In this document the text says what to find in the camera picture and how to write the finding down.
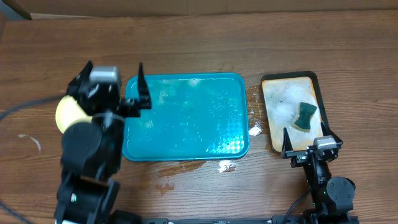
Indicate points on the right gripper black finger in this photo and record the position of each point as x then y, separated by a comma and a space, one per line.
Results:
287, 145
328, 132

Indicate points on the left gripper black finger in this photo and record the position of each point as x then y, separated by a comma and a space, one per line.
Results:
145, 102
81, 78

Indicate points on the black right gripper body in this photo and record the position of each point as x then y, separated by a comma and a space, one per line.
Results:
300, 157

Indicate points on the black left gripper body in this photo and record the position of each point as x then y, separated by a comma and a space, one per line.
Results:
130, 109

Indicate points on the green and yellow sponge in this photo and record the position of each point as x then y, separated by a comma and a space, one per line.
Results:
305, 114

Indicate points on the yellow-green plate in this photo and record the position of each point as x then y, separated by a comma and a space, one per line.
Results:
69, 112

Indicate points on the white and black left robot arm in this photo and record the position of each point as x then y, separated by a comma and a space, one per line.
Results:
92, 150

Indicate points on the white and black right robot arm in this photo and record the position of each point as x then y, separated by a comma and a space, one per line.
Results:
332, 196

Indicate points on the teal plastic serving tray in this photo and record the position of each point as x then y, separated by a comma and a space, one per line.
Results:
197, 116

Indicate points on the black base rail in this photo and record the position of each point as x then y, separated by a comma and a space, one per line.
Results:
277, 219

